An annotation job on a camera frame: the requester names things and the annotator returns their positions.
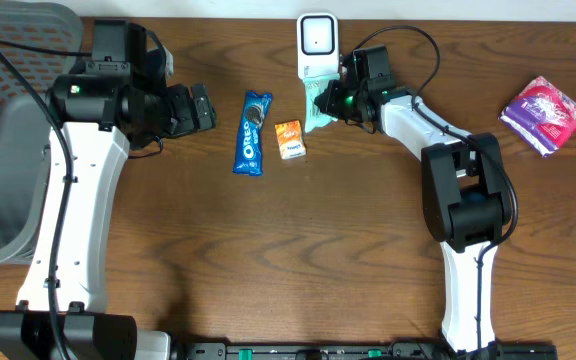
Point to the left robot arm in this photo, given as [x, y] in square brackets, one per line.
[60, 310]

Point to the red purple pad pack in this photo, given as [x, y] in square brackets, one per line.
[542, 115]

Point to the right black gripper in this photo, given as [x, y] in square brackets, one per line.
[331, 103]

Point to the blue Oreo cookie pack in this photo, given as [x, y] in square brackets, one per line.
[248, 151]

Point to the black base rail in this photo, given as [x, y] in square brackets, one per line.
[399, 350]

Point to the mint green wipes pack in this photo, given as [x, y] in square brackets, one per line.
[314, 87]

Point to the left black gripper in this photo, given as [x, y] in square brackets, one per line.
[188, 112]

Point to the orange tissue packet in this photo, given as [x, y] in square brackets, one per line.
[290, 139]

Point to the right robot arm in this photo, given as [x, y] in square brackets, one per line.
[466, 199]

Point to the grey plastic mesh basket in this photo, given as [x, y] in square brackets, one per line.
[39, 35]

